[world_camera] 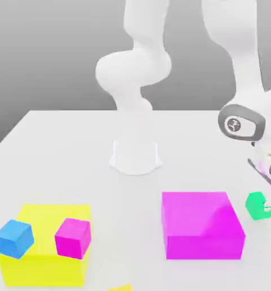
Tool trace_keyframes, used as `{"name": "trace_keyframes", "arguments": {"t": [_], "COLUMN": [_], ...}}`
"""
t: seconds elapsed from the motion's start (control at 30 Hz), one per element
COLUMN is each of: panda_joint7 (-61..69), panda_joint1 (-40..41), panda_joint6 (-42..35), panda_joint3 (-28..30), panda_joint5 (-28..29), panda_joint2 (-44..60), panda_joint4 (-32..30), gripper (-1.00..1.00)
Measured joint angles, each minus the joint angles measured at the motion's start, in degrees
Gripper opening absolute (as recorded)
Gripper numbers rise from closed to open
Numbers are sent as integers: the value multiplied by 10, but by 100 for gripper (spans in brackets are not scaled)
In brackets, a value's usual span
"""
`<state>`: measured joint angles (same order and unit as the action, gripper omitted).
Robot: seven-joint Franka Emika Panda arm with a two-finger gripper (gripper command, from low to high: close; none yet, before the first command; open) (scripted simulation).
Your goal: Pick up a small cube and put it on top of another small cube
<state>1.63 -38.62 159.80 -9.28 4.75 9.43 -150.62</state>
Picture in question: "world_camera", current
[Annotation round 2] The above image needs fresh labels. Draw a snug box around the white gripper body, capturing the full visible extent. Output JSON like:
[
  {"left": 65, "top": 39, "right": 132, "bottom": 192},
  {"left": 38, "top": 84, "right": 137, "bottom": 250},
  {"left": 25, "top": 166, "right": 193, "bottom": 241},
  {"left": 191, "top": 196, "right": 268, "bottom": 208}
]
[{"left": 247, "top": 157, "right": 271, "bottom": 194}]

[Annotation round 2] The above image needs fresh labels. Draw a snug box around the small green cube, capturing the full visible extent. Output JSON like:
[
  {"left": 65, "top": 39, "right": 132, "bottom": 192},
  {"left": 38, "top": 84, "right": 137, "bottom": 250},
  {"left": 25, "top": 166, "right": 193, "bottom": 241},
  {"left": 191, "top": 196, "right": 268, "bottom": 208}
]
[{"left": 244, "top": 191, "right": 271, "bottom": 221}]

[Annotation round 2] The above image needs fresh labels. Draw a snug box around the small yellow cube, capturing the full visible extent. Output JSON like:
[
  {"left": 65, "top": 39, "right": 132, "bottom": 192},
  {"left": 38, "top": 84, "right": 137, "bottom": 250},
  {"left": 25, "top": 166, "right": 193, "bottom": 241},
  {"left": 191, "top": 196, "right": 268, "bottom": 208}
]
[{"left": 107, "top": 284, "right": 133, "bottom": 291}]

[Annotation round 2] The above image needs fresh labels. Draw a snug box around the small magenta cube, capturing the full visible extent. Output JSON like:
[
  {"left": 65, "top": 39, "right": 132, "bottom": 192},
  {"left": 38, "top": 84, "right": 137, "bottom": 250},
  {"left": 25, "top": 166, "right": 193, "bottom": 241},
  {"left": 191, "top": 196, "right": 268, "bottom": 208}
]
[{"left": 54, "top": 217, "right": 91, "bottom": 260}]

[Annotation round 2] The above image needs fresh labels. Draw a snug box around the small blue cube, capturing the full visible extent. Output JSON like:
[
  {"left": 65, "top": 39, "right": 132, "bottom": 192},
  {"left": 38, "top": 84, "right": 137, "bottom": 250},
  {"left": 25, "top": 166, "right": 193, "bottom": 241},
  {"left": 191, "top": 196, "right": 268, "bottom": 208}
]
[{"left": 0, "top": 219, "right": 35, "bottom": 260}]

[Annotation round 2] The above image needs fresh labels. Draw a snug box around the large magenta box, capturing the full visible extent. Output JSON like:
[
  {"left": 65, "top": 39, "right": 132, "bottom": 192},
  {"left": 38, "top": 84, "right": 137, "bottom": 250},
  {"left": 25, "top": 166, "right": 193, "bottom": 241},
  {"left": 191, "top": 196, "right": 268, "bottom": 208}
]
[{"left": 161, "top": 191, "right": 247, "bottom": 260}]

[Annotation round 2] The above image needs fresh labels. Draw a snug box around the large yellow box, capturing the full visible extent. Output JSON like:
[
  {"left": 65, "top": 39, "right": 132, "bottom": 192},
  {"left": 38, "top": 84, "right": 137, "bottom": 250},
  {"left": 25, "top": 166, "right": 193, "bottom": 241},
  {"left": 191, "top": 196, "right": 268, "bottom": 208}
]
[{"left": 0, "top": 204, "right": 92, "bottom": 288}]

